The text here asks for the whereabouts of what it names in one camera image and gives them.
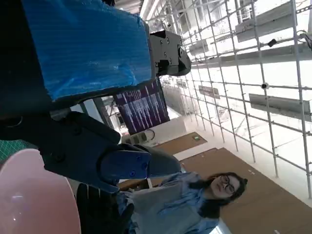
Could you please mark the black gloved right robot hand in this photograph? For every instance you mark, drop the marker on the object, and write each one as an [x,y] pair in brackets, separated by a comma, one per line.
[102,214]

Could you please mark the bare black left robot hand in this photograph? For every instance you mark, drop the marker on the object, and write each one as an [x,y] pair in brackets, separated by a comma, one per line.
[85,44]

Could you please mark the pink bowl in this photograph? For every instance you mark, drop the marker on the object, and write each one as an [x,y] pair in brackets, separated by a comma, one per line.
[36,195]

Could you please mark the standing person with glasses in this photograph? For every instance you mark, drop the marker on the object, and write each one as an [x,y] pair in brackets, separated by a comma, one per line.
[180,202]

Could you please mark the white power strip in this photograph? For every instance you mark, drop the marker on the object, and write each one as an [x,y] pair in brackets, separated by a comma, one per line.
[135,139]

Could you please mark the purple display screen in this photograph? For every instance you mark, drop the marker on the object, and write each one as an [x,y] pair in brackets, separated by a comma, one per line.
[143,109]

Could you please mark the green cutting mat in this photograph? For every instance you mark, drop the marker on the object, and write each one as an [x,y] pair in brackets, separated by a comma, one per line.
[12,150]

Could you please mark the white metal ceiling lattice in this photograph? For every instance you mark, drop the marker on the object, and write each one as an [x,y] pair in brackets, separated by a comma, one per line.
[239,80]

